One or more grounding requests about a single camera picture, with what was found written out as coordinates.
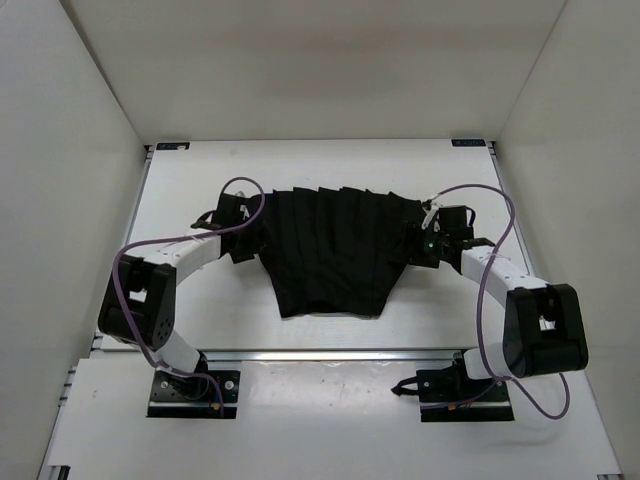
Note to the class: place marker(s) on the black pleated skirt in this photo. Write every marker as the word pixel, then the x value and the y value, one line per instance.
pixel 335 251

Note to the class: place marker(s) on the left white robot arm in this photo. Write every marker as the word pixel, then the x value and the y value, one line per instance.
pixel 139 305

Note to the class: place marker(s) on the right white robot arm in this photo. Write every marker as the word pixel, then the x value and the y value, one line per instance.
pixel 542 329

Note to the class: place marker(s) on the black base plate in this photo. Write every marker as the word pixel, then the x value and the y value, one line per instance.
pixel 173 397
pixel 450 396

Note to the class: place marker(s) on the blue corner label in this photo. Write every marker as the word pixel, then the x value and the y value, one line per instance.
pixel 468 143
pixel 172 146

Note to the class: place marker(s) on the right blue corner label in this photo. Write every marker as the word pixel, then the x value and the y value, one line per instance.
pixel 468 143

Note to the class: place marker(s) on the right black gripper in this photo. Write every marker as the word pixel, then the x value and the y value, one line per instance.
pixel 428 231

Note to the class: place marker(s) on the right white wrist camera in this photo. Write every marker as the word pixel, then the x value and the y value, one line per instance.
pixel 431 208

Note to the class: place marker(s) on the left blue corner label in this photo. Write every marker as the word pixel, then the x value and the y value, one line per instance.
pixel 172 146

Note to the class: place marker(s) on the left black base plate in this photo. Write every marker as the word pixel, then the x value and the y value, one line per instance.
pixel 173 397

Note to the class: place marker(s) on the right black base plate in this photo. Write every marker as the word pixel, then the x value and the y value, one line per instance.
pixel 450 396

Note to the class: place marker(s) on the aluminium table rail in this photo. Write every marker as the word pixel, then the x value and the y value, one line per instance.
pixel 320 356

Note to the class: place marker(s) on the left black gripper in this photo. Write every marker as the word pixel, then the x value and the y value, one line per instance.
pixel 244 254

